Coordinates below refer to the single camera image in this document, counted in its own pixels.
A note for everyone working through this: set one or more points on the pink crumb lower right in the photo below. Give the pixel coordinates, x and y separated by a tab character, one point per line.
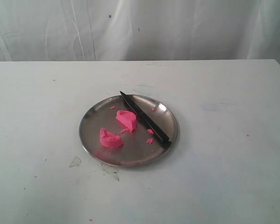
150	140

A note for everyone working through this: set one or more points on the pink dough cut piece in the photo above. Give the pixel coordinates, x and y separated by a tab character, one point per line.
128	119

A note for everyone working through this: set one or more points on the round steel plate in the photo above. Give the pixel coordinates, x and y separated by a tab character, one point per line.
134	151

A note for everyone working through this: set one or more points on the black knife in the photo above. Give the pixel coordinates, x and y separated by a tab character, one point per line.
161	137

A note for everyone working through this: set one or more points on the white backdrop curtain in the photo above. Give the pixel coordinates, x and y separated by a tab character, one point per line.
102	30

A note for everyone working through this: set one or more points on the pink crumb upper right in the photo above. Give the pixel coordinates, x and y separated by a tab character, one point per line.
150	131

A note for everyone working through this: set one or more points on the clear tape scrap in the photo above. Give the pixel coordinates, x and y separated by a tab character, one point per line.
76	162

